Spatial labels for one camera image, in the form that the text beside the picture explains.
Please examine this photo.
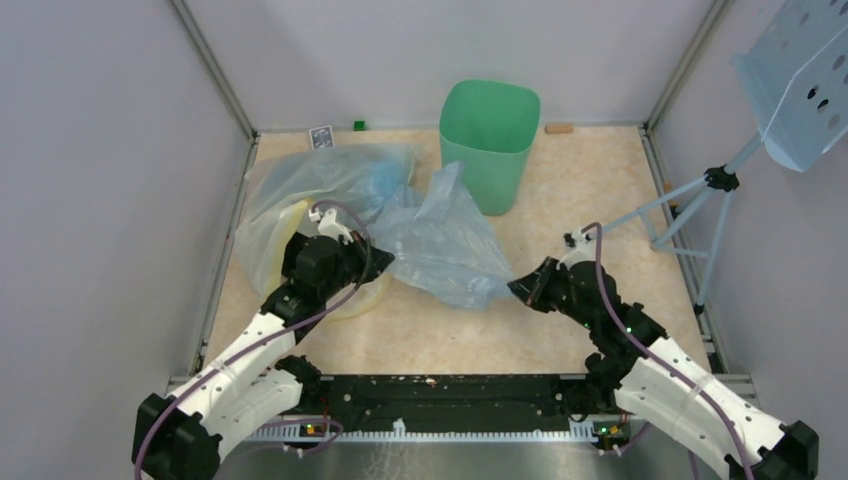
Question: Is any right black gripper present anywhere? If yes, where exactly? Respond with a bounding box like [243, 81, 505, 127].
[507, 256, 596, 329]

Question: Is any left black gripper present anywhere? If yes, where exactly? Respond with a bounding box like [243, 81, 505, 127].
[320, 229, 394, 300]

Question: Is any light blue plastic bag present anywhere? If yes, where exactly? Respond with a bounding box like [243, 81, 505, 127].
[369, 162, 514, 310]

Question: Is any clear yellowish plastic bag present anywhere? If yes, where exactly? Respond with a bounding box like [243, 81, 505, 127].
[234, 143, 420, 298]

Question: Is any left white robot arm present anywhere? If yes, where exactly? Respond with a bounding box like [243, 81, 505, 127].
[131, 232, 395, 479]

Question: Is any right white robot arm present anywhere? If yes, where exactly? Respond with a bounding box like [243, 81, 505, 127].
[508, 257, 820, 479]

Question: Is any green plastic trash bin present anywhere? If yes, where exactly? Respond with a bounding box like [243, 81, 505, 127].
[438, 79, 541, 216]

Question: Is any blue playing card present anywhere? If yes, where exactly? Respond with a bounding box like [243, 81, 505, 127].
[308, 125, 335, 150]

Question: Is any small wooden block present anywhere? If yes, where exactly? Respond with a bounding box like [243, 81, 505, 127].
[544, 123, 575, 135]

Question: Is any light blue tripod stand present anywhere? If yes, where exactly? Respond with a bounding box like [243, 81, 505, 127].
[603, 133, 762, 316]

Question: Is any perforated light blue panel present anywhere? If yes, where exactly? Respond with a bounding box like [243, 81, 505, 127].
[731, 0, 847, 172]

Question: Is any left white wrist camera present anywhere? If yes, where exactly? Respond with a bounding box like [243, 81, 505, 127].
[309, 207, 354, 245]

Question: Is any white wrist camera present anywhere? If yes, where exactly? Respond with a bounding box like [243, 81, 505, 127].
[560, 229, 596, 269]
[309, 207, 354, 245]

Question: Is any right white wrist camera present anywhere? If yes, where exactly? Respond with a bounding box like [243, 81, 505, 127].
[560, 229, 596, 269]

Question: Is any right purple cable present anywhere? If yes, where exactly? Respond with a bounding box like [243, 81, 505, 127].
[581, 221, 757, 480]

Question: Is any purple cable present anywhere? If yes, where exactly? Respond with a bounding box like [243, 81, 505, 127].
[132, 199, 372, 480]
[581, 221, 757, 480]

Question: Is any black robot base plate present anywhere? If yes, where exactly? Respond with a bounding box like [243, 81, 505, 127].
[289, 374, 626, 434]

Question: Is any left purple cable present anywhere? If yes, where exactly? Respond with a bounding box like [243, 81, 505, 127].
[132, 199, 372, 480]

